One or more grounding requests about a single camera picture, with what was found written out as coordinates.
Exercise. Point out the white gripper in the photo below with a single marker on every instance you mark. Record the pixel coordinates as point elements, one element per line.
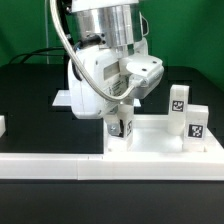
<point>103,77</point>

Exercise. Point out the white square table top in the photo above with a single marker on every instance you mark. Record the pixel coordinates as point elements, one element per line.
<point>150,135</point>

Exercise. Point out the white sheet with markers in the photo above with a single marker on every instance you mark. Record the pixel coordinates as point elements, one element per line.
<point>67,98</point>

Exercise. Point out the white U-shaped obstacle fence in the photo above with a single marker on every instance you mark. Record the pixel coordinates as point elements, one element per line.
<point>113,166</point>

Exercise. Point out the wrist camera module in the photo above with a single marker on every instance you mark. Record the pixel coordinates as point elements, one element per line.
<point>143,71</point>

